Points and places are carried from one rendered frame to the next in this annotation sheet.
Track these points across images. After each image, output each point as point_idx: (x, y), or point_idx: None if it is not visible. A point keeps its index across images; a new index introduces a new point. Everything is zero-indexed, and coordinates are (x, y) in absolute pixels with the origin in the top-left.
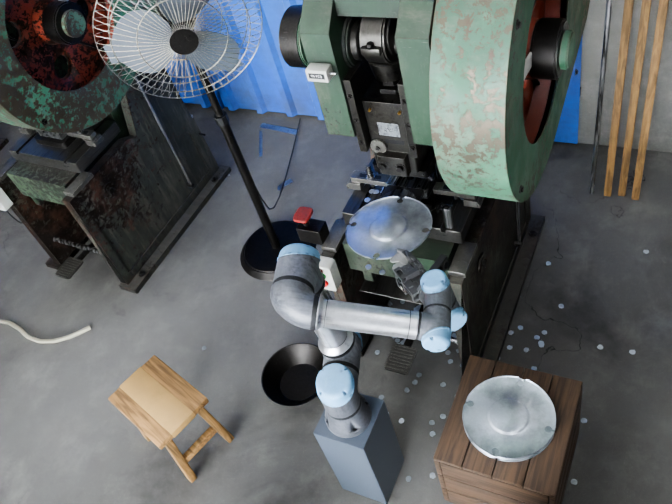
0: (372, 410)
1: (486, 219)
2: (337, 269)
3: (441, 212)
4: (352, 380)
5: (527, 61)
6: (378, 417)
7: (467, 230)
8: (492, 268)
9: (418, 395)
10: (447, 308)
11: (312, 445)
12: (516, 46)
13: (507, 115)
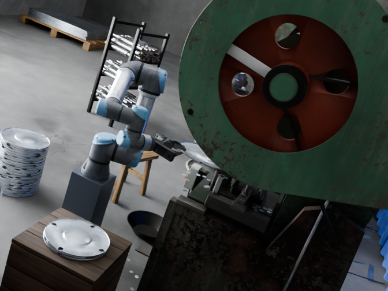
0: (96, 181)
1: (230, 227)
2: (194, 178)
3: (227, 194)
4: (104, 141)
5: (260, 62)
6: (91, 183)
7: (215, 208)
8: (212, 283)
9: (126, 275)
10: (120, 110)
11: (101, 226)
12: (231, 3)
13: (198, 26)
